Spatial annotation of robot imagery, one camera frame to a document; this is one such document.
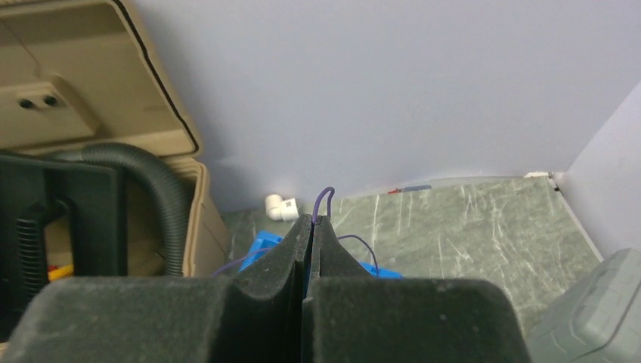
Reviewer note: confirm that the grey plastic case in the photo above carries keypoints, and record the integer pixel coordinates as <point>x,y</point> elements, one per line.
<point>595,320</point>

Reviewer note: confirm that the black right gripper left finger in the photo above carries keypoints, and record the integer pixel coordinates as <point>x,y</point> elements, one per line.
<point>253,316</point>

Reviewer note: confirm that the white pipe elbow fitting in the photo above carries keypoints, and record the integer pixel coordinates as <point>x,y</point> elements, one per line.
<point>281,210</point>

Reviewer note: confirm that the blue plastic bin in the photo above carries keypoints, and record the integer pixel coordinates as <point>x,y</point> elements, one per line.
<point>266,241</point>

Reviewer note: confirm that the black tray insert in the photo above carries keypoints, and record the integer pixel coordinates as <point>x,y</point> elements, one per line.
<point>36,192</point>

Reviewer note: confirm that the tan open toolbox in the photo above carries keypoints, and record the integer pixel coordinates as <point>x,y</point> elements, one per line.
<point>80,83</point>

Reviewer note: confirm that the yellow tool in toolbox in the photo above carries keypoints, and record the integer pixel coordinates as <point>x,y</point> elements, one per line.
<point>56,272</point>

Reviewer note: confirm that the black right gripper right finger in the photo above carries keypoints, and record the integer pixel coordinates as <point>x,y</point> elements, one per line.
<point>351,316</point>

